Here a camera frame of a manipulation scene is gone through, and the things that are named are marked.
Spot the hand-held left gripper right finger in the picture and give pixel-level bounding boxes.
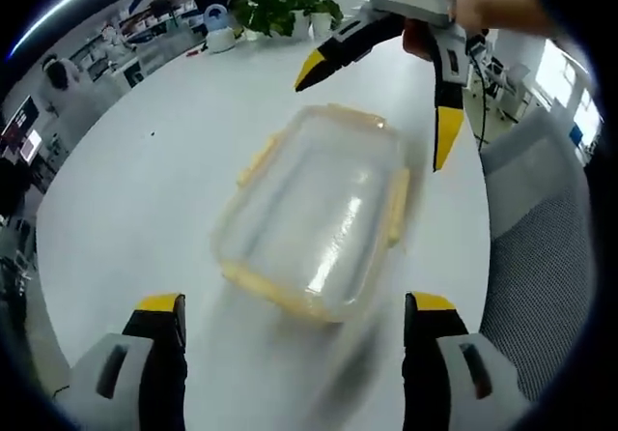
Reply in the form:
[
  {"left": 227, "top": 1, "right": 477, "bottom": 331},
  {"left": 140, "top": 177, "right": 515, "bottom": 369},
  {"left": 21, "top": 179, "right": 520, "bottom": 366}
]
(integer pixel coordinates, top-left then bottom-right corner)
[{"left": 403, "top": 291, "right": 530, "bottom": 431}]

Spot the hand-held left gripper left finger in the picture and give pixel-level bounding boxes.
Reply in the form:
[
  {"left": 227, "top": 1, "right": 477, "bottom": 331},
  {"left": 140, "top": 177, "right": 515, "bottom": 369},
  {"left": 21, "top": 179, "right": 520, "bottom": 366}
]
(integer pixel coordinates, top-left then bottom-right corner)
[{"left": 67, "top": 293, "right": 188, "bottom": 431}]

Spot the white plant pot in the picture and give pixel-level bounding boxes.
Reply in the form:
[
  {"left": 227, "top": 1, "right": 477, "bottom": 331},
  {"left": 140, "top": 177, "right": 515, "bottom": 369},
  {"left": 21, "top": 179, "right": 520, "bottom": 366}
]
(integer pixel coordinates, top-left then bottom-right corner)
[
  {"left": 289, "top": 9, "right": 311, "bottom": 39},
  {"left": 309, "top": 11, "right": 335, "bottom": 41}
]

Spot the green potted plant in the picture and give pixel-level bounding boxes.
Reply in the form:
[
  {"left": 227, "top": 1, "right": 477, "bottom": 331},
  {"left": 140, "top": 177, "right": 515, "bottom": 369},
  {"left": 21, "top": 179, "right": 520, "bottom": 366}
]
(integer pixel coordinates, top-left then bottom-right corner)
[{"left": 226, "top": 0, "right": 345, "bottom": 39}]

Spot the clear container with yellow buckles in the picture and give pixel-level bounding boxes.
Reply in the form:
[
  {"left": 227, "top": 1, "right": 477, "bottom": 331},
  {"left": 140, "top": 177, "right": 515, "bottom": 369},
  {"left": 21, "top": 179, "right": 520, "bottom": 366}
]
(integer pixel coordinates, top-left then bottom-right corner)
[{"left": 210, "top": 103, "right": 412, "bottom": 327}]

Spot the black cable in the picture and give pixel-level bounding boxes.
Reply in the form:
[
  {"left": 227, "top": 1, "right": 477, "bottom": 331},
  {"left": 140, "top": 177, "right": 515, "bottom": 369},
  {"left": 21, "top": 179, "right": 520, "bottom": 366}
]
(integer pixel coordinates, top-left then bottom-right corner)
[{"left": 463, "top": 27, "right": 491, "bottom": 154}]

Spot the ceiling light strip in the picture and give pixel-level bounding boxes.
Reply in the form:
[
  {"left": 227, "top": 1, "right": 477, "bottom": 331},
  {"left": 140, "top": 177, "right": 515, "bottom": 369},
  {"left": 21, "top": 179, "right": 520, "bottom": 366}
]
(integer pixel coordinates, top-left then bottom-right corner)
[{"left": 7, "top": 0, "right": 163, "bottom": 60}]

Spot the person's right hand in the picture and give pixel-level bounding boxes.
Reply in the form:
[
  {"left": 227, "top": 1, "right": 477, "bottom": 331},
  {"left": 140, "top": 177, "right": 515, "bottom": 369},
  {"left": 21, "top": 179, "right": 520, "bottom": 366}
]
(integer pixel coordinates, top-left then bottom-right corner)
[{"left": 402, "top": 0, "right": 492, "bottom": 61}]

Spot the grey mesh office chair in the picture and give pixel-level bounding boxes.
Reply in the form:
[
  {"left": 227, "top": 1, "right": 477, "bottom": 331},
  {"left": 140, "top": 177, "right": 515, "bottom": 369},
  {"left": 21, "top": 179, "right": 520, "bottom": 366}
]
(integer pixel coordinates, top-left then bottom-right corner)
[{"left": 477, "top": 106, "right": 598, "bottom": 403}]

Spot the monitor with red display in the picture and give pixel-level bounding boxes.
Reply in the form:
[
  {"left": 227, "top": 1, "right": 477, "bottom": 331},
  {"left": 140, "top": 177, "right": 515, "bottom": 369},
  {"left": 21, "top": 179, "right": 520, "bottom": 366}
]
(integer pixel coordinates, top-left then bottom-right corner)
[{"left": 0, "top": 95, "right": 43, "bottom": 162}]

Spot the white kettle with blue handle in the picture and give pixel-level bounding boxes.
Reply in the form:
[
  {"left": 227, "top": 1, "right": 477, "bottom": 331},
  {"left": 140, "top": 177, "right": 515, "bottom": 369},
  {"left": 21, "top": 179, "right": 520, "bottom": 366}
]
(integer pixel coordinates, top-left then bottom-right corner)
[{"left": 202, "top": 3, "right": 239, "bottom": 55}]

